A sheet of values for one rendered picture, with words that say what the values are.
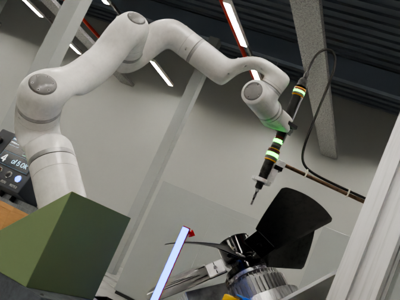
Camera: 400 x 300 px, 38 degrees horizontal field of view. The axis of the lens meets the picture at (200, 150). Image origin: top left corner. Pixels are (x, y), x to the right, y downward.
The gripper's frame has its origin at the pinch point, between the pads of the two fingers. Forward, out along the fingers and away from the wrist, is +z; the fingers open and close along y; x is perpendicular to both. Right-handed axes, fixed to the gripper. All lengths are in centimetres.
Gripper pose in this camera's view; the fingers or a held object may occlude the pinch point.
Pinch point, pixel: (283, 128)
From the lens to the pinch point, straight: 209.3
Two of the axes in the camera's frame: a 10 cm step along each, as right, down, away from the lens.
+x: 4.0, -9.0, 1.5
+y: 8.2, 2.8, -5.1
